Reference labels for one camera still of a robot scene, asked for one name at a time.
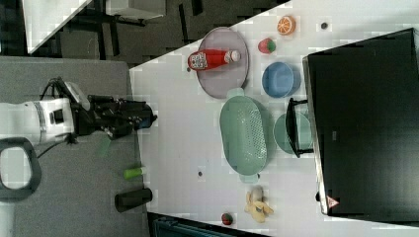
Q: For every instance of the peeled banana toy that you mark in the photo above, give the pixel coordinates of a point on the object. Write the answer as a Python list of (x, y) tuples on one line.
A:
[(256, 206)]

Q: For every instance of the blue bowl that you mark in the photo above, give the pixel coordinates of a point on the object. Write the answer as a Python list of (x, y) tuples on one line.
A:
[(279, 80)]

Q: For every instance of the small red fruit toy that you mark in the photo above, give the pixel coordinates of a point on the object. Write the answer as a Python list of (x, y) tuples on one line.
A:
[(227, 219)]

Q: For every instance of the green plastic strainer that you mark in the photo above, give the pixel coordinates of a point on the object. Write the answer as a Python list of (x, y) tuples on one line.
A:
[(243, 125)]

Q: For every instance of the blue bin edge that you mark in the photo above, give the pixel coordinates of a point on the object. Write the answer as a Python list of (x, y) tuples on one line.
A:
[(177, 227)]

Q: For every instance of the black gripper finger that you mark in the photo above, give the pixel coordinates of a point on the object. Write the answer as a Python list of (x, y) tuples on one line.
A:
[(126, 128), (140, 111)]

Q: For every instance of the green cup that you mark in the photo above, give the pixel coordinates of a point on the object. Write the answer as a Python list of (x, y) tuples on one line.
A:
[(304, 133)]

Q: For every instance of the orange slice toy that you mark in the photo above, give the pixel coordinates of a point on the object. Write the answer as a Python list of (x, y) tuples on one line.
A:
[(286, 25)]

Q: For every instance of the red ketchup bottle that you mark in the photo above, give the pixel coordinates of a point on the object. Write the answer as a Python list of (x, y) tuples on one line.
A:
[(208, 59)]

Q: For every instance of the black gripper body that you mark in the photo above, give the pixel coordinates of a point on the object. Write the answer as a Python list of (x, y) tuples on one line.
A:
[(104, 114)]

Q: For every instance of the black toaster oven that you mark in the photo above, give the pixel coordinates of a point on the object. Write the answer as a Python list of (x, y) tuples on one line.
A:
[(362, 100)]

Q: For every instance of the strawberry toy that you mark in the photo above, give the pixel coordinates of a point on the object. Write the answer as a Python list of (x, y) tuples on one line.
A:
[(266, 46)]

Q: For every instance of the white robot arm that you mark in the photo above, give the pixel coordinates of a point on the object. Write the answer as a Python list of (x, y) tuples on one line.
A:
[(63, 119)]

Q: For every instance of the black cylinder post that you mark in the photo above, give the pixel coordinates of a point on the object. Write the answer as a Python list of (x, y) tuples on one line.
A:
[(132, 199)]

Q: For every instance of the grey round plate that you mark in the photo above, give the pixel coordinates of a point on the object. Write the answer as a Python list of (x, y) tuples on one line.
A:
[(228, 64)]

